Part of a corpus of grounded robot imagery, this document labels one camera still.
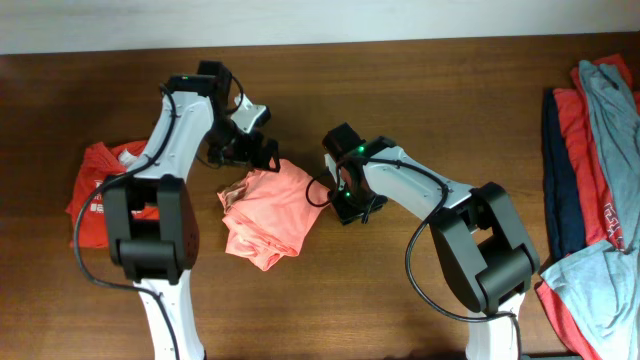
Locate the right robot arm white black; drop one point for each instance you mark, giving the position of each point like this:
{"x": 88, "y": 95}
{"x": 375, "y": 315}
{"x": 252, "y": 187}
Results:
{"x": 486, "y": 255}

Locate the dark navy shirt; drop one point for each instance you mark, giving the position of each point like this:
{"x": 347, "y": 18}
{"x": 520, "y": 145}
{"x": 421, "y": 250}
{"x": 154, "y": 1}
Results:
{"x": 563, "y": 214}

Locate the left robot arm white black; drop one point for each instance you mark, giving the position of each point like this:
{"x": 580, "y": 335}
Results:
{"x": 151, "y": 225}

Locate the light blue grey shirt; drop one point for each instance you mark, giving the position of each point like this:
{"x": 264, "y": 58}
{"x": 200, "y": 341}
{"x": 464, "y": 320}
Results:
{"x": 599, "y": 285}

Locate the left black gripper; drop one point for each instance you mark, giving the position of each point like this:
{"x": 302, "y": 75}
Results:
{"x": 248, "y": 155}

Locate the red t-shirt in pile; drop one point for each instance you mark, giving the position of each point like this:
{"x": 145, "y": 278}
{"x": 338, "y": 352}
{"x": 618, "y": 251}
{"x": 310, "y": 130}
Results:
{"x": 599, "y": 213}

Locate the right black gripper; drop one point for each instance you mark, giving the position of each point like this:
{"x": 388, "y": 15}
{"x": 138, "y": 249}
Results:
{"x": 346, "y": 213}

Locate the grey t-shirt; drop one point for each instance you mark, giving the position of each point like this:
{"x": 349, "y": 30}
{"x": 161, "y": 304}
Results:
{"x": 614, "y": 123}

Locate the coral pink t-shirt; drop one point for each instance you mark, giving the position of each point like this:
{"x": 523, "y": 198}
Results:
{"x": 269, "y": 214}

